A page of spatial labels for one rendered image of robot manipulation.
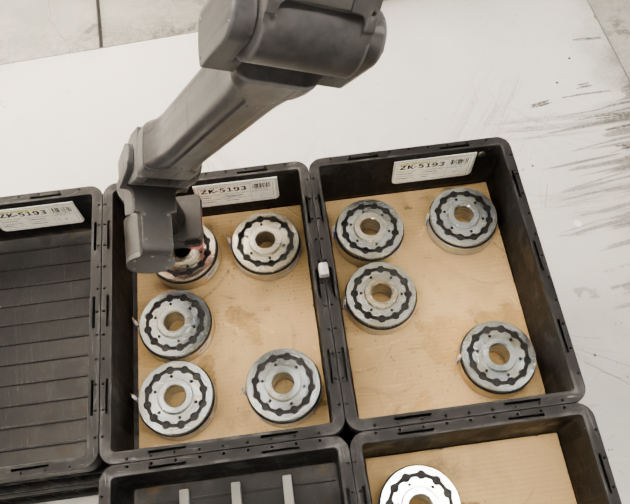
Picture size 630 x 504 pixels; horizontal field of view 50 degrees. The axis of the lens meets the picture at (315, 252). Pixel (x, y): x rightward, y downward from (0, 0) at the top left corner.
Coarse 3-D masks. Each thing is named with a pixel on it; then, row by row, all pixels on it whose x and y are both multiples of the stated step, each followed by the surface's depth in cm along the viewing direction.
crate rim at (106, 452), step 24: (240, 168) 99; (264, 168) 99; (288, 168) 99; (312, 216) 95; (312, 240) 93; (312, 264) 92; (336, 360) 86; (336, 384) 84; (336, 408) 83; (264, 432) 82; (288, 432) 82; (312, 432) 82; (336, 432) 82; (120, 456) 81; (144, 456) 81; (168, 456) 81
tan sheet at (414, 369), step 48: (432, 192) 108; (432, 240) 104; (432, 288) 100; (480, 288) 100; (384, 336) 97; (432, 336) 97; (528, 336) 97; (384, 384) 94; (432, 384) 94; (528, 384) 94
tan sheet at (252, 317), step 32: (224, 224) 106; (224, 256) 104; (160, 288) 102; (224, 288) 101; (256, 288) 101; (288, 288) 101; (224, 320) 99; (256, 320) 99; (288, 320) 99; (224, 352) 97; (256, 352) 97; (320, 352) 96; (224, 384) 95; (288, 384) 94; (224, 416) 93; (256, 416) 93; (320, 416) 92
